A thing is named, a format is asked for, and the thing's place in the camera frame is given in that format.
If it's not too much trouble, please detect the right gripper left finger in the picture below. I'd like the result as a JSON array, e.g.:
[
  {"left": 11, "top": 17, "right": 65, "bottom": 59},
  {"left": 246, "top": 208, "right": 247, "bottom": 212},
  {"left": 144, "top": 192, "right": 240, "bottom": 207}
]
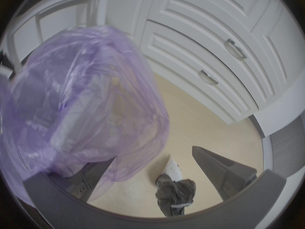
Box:
[{"left": 67, "top": 156, "right": 116, "bottom": 202}]

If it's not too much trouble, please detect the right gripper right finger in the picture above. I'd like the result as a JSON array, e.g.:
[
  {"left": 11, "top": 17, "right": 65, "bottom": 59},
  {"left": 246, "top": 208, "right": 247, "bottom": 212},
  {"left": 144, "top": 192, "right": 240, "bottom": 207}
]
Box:
[{"left": 192, "top": 146, "right": 258, "bottom": 202}]

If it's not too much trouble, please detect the white paper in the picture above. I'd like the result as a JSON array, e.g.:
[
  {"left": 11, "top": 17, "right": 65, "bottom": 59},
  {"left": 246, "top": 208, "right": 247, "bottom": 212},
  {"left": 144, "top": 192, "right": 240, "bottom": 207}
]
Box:
[{"left": 162, "top": 155, "right": 184, "bottom": 183}]

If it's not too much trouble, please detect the black plastic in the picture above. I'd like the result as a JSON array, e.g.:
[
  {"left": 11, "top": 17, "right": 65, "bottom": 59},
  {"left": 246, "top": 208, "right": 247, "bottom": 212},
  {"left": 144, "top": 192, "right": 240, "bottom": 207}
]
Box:
[{"left": 155, "top": 173, "right": 196, "bottom": 217}]

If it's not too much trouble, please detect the purple plastic bag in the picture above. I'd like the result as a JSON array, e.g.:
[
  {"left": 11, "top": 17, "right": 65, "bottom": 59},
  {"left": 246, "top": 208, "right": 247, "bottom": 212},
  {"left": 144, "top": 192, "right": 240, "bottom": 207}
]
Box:
[{"left": 0, "top": 25, "right": 170, "bottom": 205}]

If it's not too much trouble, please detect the white wardrobe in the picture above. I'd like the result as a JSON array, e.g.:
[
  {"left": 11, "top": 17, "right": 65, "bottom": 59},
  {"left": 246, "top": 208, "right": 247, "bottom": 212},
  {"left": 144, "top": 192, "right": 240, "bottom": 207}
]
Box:
[{"left": 5, "top": 0, "right": 305, "bottom": 138}]

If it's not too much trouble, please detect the white chair dark grey seat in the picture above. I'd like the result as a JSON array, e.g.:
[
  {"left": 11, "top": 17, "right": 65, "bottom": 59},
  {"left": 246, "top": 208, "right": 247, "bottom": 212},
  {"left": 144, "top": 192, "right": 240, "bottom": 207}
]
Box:
[{"left": 5, "top": 28, "right": 23, "bottom": 74}]

